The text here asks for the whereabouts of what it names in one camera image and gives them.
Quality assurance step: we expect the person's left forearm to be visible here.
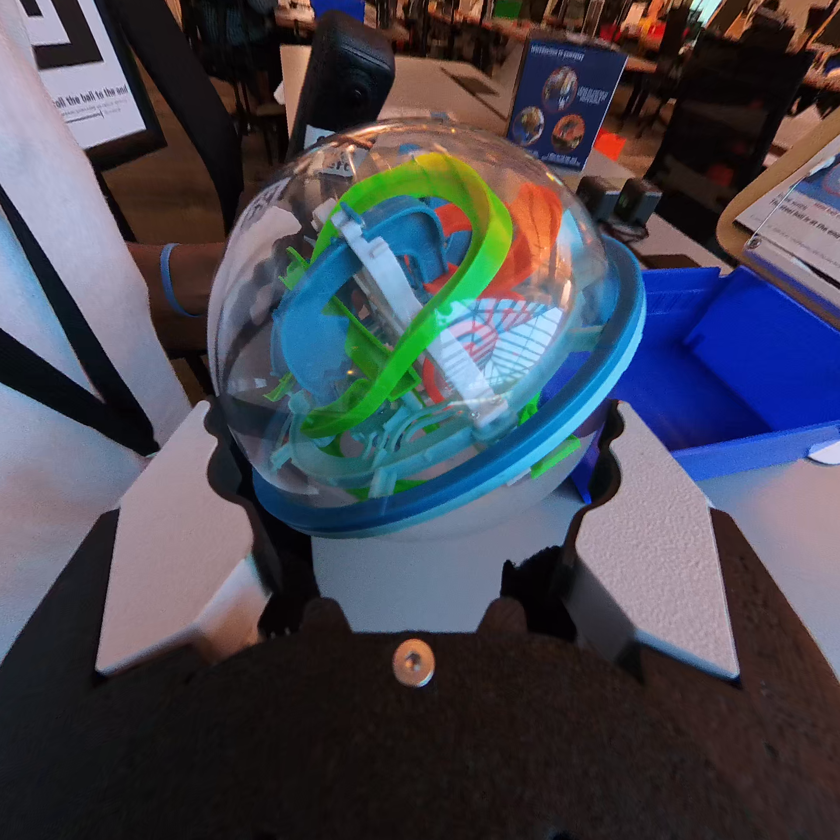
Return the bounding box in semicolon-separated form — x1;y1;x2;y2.
128;241;227;358

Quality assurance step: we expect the blue plastic bin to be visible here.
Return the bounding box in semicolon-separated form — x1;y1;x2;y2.
571;266;840;506

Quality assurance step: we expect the clear maze ball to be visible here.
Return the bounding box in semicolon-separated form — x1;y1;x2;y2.
206;117;647;542

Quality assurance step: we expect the white cloth sleeve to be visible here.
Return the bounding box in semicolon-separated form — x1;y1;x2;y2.
0;0;193;660

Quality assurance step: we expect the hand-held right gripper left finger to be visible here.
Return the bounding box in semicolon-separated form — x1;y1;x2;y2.
95;402;290;676

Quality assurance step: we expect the black framed sign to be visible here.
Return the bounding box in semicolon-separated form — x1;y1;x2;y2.
13;0;168;168

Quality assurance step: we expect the black office chair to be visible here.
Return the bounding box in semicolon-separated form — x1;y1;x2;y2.
646;26;815;231

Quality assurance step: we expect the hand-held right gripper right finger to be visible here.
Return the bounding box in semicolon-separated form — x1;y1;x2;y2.
504;402;741;680

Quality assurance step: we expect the wooden clipboard with paper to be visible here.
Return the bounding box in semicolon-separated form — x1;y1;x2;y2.
715;118;840;316

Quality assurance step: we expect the black power adapter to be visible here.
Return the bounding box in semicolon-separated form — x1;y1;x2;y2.
617;177;664;227
576;176;621;224

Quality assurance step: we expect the blue wristband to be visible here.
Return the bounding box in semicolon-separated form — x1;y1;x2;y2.
159;243;204;319

